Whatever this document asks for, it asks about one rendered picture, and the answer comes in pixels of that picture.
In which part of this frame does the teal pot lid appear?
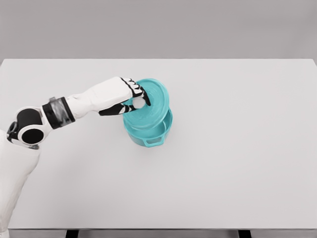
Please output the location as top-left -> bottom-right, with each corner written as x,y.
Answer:
122,78 -> 170,130

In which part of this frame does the teal pot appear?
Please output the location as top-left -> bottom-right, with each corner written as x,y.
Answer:
123,107 -> 173,149

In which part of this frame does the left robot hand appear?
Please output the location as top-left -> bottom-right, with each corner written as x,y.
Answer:
90,76 -> 152,117

